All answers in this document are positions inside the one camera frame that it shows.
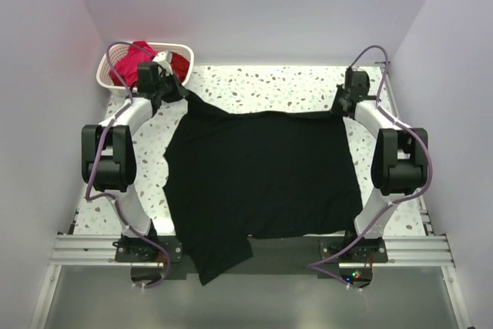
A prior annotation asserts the black t shirt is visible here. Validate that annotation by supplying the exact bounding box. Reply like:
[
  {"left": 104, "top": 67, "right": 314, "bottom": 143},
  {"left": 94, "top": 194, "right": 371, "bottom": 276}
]
[{"left": 163, "top": 93, "right": 363, "bottom": 284}]

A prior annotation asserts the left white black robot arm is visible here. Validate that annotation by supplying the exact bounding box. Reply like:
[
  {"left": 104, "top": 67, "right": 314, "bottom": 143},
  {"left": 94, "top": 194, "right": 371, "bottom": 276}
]
[{"left": 82, "top": 59, "right": 187, "bottom": 249}]

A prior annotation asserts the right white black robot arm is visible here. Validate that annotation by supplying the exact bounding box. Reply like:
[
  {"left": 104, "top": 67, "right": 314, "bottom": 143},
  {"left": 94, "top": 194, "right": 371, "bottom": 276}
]
[{"left": 330, "top": 67, "right": 429, "bottom": 240}]

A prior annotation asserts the dark red crumpled t shirt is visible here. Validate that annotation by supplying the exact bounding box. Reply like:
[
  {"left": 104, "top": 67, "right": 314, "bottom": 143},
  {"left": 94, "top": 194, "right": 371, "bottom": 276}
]
[{"left": 170, "top": 52, "right": 190, "bottom": 83}]

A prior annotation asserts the pink crumpled t shirt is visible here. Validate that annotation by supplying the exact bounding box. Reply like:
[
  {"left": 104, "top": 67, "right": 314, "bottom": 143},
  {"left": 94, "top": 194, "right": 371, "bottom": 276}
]
[{"left": 115, "top": 41, "right": 157, "bottom": 86}]

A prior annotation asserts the white plastic laundry basket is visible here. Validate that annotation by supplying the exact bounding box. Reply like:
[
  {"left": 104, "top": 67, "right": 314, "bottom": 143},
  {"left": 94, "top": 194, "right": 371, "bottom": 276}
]
[{"left": 96, "top": 41, "right": 195, "bottom": 96}]

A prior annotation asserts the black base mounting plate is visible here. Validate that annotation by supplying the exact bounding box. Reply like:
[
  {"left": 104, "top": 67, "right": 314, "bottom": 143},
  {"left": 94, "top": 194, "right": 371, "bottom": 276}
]
[{"left": 112, "top": 233, "right": 389, "bottom": 287}]

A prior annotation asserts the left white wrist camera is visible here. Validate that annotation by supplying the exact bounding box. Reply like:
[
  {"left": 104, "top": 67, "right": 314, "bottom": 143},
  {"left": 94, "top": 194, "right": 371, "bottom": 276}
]
[{"left": 153, "top": 50, "right": 173, "bottom": 71}]

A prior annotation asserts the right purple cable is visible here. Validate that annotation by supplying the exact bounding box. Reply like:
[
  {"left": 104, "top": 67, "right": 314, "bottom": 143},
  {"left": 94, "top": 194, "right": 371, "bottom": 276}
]
[{"left": 307, "top": 45, "right": 434, "bottom": 287}]

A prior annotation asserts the purple cable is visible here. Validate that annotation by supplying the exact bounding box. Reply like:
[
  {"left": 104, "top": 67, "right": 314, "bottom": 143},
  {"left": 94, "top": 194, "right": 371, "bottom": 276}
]
[
  {"left": 83, "top": 39, "right": 173, "bottom": 290},
  {"left": 307, "top": 45, "right": 434, "bottom": 287}
]

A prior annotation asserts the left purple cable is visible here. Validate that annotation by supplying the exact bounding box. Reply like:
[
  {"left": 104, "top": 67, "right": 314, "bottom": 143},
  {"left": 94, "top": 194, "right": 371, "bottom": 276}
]
[{"left": 83, "top": 39, "right": 173, "bottom": 290}]

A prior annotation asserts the aluminium extrusion rail frame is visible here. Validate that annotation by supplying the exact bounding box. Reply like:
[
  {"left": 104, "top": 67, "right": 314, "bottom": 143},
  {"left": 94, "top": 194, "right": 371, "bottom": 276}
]
[{"left": 29, "top": 62, "right": 469, "bottom": 329}]

